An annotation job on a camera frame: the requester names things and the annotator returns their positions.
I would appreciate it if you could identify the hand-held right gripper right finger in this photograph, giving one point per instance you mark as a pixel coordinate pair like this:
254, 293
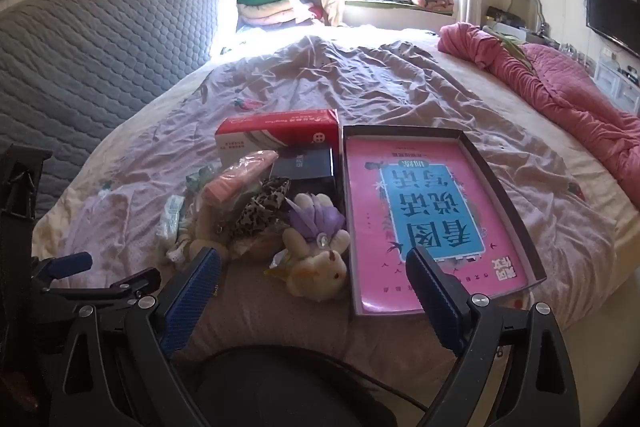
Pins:
435, 297

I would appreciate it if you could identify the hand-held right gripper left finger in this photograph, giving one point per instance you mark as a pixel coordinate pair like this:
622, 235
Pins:
195, 297

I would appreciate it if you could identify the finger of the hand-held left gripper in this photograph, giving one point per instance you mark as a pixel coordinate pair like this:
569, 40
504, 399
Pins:
135, 282
70, 264

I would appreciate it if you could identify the green white tissue packet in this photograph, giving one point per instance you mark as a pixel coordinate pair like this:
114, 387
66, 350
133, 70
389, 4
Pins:
170, 219

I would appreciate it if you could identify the leopard print scrunchie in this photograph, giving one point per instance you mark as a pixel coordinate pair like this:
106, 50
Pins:
260, 207

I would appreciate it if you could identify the bunny plush purple dress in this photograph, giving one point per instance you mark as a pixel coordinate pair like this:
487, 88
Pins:
312, 267

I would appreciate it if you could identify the shallow cardboard box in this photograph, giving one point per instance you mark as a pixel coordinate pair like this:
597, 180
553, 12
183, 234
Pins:
400, 133

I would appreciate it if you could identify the pink book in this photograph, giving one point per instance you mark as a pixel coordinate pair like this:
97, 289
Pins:
365, 207

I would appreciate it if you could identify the grey quilted headboard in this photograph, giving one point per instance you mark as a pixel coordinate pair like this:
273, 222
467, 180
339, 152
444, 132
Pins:
100, 57

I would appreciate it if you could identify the black box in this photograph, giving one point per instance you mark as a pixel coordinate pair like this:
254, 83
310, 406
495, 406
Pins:
305, 169

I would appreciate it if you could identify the red tissue box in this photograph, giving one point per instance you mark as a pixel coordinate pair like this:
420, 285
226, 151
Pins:
275, 127

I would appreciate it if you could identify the purple bed sheet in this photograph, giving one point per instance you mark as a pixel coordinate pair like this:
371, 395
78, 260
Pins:
375, 87

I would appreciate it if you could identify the pink quilt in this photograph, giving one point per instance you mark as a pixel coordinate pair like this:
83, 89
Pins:
575, 92

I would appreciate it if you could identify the green cloth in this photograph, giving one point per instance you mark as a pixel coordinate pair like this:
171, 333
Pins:
510, 47

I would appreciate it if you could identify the white drawer cabinet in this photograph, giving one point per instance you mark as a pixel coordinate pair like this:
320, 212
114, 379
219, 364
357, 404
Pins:
617, 84

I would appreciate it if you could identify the white dressing table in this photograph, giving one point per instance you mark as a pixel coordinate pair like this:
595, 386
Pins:
505, 19

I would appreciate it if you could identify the patterned pillow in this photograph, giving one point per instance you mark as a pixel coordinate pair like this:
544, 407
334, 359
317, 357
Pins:
432, 0

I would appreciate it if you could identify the stack of folded blankets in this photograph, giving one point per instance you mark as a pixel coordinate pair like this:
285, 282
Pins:
265, 7

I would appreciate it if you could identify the vanity mirror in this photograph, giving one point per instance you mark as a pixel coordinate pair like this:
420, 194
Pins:
525, 7

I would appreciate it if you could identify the black television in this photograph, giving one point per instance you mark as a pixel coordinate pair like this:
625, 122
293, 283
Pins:
610, 12

